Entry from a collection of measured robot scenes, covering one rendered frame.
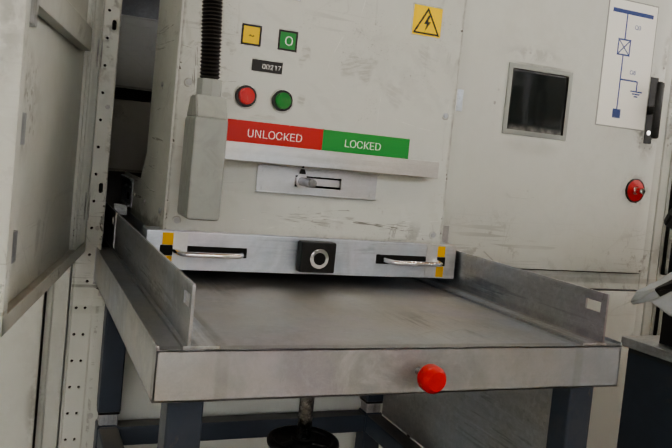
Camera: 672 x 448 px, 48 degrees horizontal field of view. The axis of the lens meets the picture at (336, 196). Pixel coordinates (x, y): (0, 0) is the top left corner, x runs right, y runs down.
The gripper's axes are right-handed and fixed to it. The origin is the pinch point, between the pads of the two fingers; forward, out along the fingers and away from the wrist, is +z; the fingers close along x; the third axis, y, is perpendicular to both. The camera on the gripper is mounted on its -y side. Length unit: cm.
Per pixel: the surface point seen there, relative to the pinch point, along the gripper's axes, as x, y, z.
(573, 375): -29.9, -4.1, -10.9
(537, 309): -20.9, -9.4, 0.6
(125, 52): -13, -104, 93
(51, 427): -83, -42, 59
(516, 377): -36.8, -10.0, -11.5
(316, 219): -32, -41, 18
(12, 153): -67, -67, -16
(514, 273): -17.1, -14.3, 5.3
